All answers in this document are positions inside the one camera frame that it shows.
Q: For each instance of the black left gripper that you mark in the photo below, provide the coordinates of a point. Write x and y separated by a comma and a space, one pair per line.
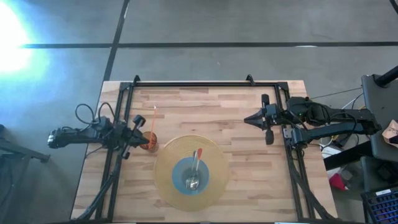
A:
124, 135

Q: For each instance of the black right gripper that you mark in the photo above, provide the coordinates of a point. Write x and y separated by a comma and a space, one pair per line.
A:
273, 115

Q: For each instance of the amber translucent cup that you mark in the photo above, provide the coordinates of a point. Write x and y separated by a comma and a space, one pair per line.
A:
154, 147

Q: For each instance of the orange drinking straw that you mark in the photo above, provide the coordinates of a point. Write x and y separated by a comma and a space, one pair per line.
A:
153, 124

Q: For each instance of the light blue bowl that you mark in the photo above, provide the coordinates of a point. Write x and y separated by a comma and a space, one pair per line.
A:
178, 174

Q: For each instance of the silver metal fork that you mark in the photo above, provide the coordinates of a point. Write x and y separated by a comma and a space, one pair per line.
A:
188, 183

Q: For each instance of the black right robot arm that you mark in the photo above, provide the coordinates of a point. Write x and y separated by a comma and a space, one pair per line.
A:
326, 132

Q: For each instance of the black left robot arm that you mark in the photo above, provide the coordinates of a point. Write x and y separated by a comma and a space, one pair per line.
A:
77, 137

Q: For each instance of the yellow round plate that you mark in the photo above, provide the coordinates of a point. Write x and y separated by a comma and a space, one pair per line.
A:
189, 202

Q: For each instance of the white box on floor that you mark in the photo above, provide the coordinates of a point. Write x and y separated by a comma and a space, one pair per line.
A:
331, 152

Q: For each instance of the red object on floor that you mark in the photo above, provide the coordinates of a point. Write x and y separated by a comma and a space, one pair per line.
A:
337, 182

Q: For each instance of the black floor stand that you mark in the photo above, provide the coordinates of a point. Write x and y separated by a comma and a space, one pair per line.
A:
21, 152

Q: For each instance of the grey side desk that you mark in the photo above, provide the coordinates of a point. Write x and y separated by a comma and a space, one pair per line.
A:
381, 99

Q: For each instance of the crumpled brown paper bag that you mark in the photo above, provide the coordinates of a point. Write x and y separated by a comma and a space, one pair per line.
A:
390, 132

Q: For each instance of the black slanted pole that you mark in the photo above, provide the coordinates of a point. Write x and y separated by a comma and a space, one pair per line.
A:
387, 77

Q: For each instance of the black backlit keyboard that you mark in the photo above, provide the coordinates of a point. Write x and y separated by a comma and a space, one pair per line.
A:
382, 207

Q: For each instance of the black aluminium table frame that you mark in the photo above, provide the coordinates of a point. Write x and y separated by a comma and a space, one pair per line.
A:
202, 84

